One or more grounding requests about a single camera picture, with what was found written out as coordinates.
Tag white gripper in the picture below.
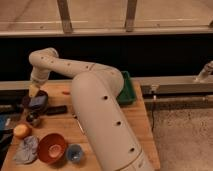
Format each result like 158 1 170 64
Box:
29 68 50 97

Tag blue sponge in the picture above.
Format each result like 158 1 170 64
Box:
29 96 45 108

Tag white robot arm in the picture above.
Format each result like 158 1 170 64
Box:
29 48 154 171

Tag dark purple bowl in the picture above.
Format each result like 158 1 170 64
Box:
22 90 48 112

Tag orange bowl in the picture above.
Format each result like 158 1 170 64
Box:
37 133 67 165

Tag black rectangular block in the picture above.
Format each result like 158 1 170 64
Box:
45 105 68 116

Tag orange carrot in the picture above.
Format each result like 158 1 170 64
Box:
62 91 70 95

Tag orange fruit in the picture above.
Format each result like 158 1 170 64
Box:
13 124 31 139

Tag wooden cutting board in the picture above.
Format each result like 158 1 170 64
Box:
1 81 160 171

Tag silver fork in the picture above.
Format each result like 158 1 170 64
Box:
72 114 85 135

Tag grey crumpled cloth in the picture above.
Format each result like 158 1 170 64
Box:
13 136 39 164

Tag small blue cup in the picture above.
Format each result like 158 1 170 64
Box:
66 144 83 163

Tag green plastic tray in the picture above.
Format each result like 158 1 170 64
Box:
117 71 136 105

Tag grey metal fixture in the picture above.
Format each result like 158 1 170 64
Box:
195 61 213 82

